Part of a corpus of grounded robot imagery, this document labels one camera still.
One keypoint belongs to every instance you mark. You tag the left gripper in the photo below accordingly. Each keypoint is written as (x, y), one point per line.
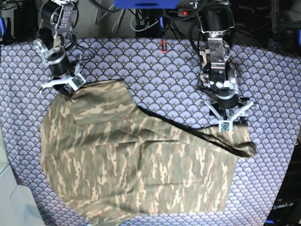
(228, 107)

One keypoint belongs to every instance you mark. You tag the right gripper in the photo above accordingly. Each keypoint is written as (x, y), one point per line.
(64, 73)

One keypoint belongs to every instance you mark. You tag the camouflage T-shirt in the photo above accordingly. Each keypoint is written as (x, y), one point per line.
(110, 160)

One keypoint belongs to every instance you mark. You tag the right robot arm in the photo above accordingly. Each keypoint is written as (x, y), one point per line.
(55, 38)

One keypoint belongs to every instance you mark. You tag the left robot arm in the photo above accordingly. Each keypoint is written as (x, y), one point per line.
(219, 78)

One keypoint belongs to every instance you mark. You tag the purple fan-pattern table cloth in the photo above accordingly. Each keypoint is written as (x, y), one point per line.
(165, 83)

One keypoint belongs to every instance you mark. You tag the blue clamp left edge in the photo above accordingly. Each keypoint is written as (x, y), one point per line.
(5, 29)

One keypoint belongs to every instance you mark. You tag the blue clamp edge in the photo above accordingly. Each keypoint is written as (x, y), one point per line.
(5, 29)
(297, 42)

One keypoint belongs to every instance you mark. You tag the blue clamp right edge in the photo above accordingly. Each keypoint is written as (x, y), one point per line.
(297, 42)

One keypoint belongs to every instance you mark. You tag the red black table clamp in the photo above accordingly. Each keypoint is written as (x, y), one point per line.
(163, 45)

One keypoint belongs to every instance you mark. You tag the black power strip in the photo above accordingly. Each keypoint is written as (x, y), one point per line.
(184, 12)

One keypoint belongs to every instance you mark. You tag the black OpenArm box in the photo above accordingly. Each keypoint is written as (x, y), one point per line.
(286, 210)

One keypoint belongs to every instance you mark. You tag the light green cloth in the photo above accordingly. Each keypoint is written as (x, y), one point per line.
(17, 204)

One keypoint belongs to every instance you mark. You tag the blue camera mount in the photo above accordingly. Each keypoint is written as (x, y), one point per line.
(146, 4)

